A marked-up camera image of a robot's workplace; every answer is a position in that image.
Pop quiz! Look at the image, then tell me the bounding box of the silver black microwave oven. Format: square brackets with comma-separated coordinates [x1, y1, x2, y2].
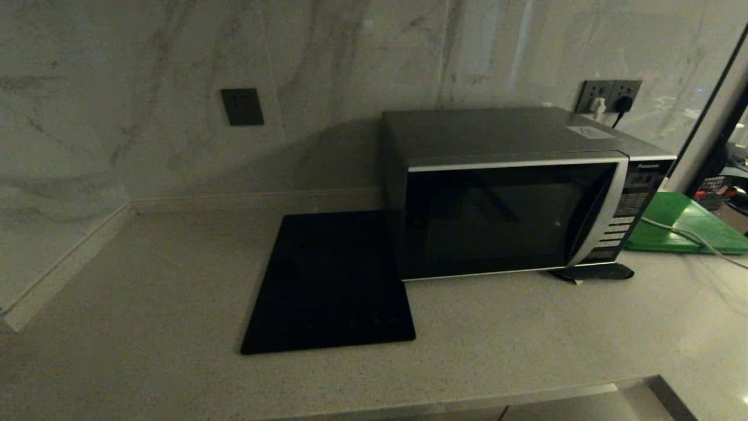
[382, 107, 678, 282]

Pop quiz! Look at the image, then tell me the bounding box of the black glass induction cooktop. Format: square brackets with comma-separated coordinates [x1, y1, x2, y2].
[240, 210, 417, 356]

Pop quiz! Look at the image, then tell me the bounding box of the black foam pad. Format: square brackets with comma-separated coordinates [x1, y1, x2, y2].
[549, 263, 635, 286]

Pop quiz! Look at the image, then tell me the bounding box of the black power plug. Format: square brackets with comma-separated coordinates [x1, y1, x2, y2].
[611, 96, 633, 129]

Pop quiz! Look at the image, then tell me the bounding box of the white cabinet front panel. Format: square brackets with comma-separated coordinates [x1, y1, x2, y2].
[500, 387, 681, 421]

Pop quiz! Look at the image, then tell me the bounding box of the green plastic cutting board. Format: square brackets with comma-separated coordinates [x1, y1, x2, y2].
[623, 192, 748, 255]

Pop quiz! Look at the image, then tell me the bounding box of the dark single wall socket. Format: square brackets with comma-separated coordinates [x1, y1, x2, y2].
[220, 88, 265, 127]

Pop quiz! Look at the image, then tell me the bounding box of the dark double wall socket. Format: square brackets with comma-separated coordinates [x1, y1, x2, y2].
[574, 80, 642, 115]

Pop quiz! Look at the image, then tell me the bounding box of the white power cable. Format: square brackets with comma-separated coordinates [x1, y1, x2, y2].
[642, 218, 748, 271]

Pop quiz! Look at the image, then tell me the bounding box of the metal wire basket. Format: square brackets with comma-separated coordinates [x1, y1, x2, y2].
[695, 174, 732, 211]

